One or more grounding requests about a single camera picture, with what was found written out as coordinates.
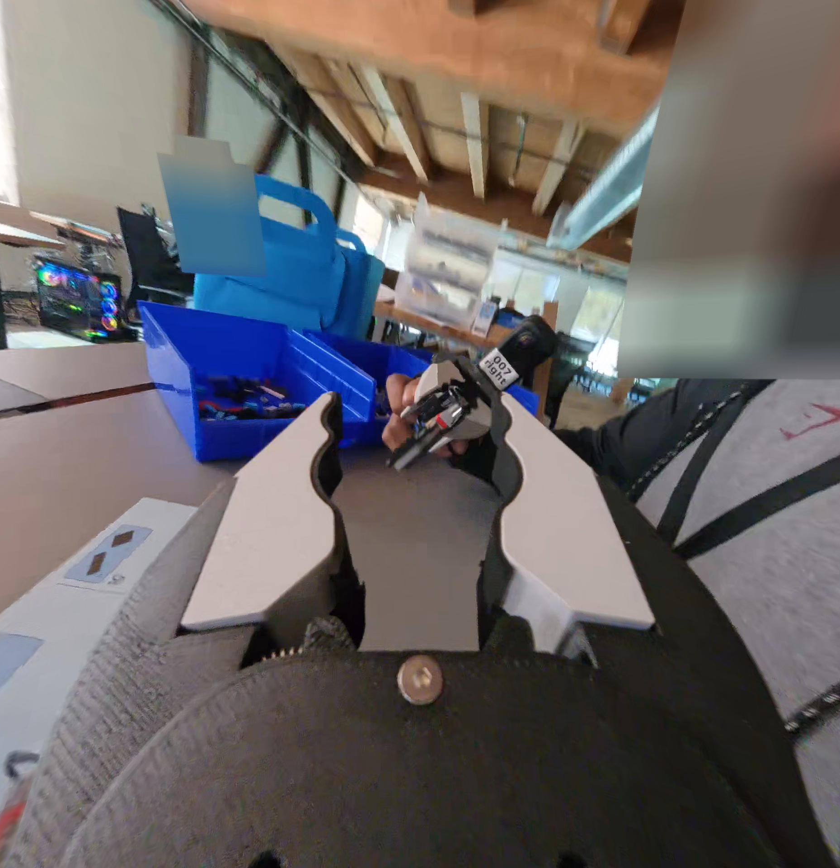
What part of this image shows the lit computer tower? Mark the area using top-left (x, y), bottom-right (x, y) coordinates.
top-left (32, 253), bottom-right (127, 341)

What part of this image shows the black white jacket drawstring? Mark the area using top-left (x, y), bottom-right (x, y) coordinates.
top-left (782, 675), bottom-right (840, 736)
top-left (626, 383), bottom-right (760, 503)

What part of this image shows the wooden table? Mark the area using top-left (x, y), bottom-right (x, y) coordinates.
top-left (372, 298), bottom-right (529, 350)

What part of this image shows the black office chair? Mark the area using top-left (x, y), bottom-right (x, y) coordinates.
top-left (116, 205), bottom-right (192, 307)

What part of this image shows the brick instruction booklet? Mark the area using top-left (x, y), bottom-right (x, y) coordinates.
top-left (0, 497), bottom-right (200, 868)

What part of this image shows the grey red brick model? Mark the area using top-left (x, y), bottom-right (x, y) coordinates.
top-left (386, 383), bottom-right (482, 472)

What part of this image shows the clear plastic drawer stack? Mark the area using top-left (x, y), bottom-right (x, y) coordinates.
top-left (393, 193), bottom-right (502, 326)

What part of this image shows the blue felt bag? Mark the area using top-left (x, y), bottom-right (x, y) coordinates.
top-left (192, 174), bottom-right (347, 333)
top-left (335, 229), bottom-right (387, 340)

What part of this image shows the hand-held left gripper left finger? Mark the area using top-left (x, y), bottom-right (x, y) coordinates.
top-left (179, 391), bottom-right (366, 648)

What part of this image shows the person's right hand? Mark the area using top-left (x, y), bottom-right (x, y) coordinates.
top-left (381, 372), bottom-right (422, 454)

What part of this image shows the black lanyard with clip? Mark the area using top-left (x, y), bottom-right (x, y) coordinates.
top-left (657, 400), bottom-right (840, 560)

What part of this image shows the grey adjoining desk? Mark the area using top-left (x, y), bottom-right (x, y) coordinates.
top-left (0, 341), bottom-right (156, 416)

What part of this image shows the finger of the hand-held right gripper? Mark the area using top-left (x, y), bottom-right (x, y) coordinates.
top-left (399, 361), bottom-right (463, 417)
top-left (449, 399), bottom-right (497, 443)

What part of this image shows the wooden desk with black legs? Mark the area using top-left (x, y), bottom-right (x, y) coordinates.
top-left (0, 197), bottom-right (68, 350)

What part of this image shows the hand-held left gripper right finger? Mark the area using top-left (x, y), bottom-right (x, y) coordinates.
top-left (477, 392), bottom-right (657, 657)

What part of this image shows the pile of small bricks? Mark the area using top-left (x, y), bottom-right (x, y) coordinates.
top-left (197, 375), bottom-right (307, 421)

